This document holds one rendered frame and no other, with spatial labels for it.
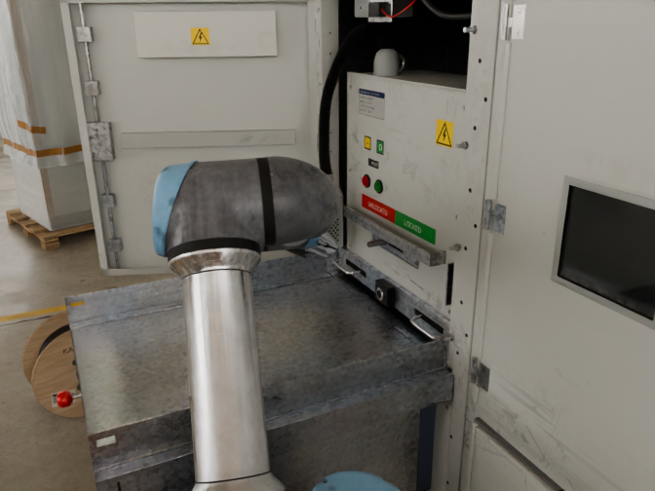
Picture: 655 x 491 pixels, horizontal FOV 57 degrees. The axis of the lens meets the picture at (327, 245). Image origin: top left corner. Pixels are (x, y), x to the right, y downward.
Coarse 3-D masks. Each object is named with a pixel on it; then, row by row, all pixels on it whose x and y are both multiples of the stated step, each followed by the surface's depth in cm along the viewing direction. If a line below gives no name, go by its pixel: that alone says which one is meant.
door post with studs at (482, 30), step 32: (480, 0) 96; (480, 32) 98; (480, 64) 99; (480, 96) 100; (480, 128) 101; (480, 160) 103; (480, 192) 104; (448, 352) 122; (448, 448) 127; (448, 480) 129
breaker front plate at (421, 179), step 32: (352, 96) 149; (416, 96) 124; (448, 96) 115; (352, 128) 152; (384, 128) 138; (416, 128) 126; (352, 160) 155; (384, 160) 140; (416, 160) 128; (448, 160) 118; (352, 192) 158; (384, 192) 142; (416, 192) 130; (448, 192) 119; (352, 224) 161; (384, 224) 145; (448, 224) 121; (384, 256) 147; (448, 256) 123; (416, 288) 136
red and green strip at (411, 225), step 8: (368, 200) 150; (368, 208) 151; (376, 208) 147; (384, 208) 144; (392, 208) 140; (384, 216) 144; (392, 216) 141; (400, 216) 138; (408, 216) 134; (400, 224) 138; (408, 224) 135; (416, 224) 132; (424, 224) 129; (416, 232) 132; (424, 232) 130; (432, 232) 127; (432, 240) 127
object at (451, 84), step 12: (348, 72) 149; (372, 72) 152; (408, 72) 150; (420, 72) 150; (432, 72) 150; (444, 72) 149; (408, 84) 126; (420, 84) 122; (432, 84) 119; (444, 84) 123; (456, 84) 123
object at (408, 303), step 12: (348, 252) 163; (348, 264) 164; (360, 264) 158; (360, 276) 159; (372, 276) 152; (384, 276) 147; (372, 288) 153; (396, 288) 142; (396, 300) 143; (408, 300) 138; (420, 300) 134; (408, 312) 139; (420, 312) 134; (432, 312) 130; (420, 324) 135; (432, 324) 131
